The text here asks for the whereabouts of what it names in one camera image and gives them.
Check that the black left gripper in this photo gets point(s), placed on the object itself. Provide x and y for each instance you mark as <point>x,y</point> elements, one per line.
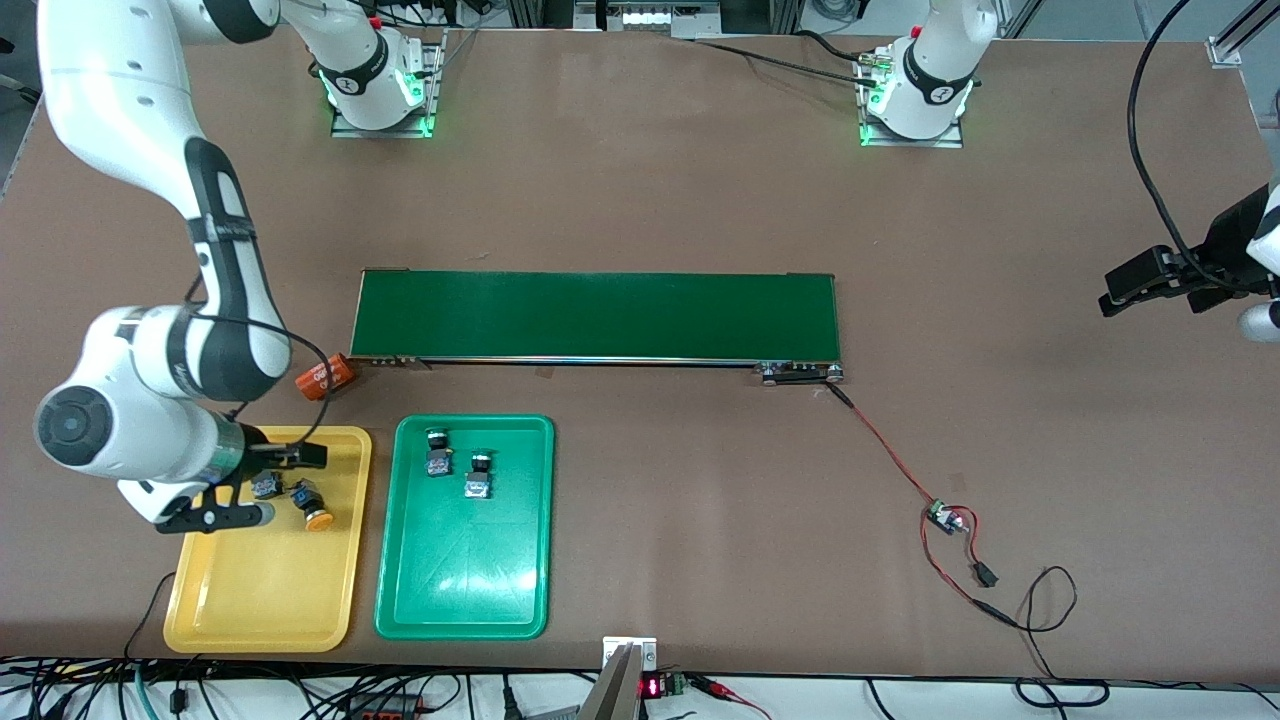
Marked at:
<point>1228,243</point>

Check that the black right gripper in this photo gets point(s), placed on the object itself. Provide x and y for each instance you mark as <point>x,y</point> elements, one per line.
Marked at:
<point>256,443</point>

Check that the yellow push button switch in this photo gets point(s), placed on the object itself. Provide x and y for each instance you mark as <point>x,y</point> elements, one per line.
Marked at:
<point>312,508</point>
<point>266,487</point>

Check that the orange cylinder white 4680 print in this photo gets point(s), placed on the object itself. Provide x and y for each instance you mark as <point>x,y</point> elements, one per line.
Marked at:
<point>328,376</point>

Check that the green push button switch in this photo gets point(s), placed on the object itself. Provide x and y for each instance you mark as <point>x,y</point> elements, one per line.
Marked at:
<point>478,480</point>
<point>437,458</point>

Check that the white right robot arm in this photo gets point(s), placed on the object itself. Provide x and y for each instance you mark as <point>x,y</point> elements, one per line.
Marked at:
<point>130,400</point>

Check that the yellow plastic tray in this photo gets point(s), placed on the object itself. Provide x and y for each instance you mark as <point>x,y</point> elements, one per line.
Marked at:
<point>265,580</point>

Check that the green plastic tray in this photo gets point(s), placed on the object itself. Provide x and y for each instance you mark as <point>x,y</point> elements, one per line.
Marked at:
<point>460,570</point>

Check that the orange power strip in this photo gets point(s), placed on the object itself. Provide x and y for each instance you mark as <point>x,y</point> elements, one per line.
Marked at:
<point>385,708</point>

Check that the small green circuit board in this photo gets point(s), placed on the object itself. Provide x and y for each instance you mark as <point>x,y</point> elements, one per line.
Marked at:
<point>940,515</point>

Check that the green belt conveyor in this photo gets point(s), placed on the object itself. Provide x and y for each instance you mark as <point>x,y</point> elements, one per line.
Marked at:
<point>600,315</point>

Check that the black plug connector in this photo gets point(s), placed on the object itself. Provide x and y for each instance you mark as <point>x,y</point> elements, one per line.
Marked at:
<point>985,574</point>

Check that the red digit display module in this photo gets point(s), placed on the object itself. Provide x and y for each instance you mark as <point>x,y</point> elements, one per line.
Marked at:
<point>652,687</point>

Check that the red alligator clip lead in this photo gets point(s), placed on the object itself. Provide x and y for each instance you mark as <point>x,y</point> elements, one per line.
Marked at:
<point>725,690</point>

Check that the metal device with lights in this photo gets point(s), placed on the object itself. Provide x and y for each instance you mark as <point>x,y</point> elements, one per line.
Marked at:
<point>650,18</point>

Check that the aluminium frame post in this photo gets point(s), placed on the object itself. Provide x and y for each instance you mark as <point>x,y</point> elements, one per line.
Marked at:
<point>1228,48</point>

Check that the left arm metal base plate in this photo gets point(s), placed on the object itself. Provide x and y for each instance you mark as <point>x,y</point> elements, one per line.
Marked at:
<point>950,143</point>

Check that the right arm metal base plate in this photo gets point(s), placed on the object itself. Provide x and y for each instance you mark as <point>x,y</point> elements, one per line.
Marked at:
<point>432,100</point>

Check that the silver camera mount bracket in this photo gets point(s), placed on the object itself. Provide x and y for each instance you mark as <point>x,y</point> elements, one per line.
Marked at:
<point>620,690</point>

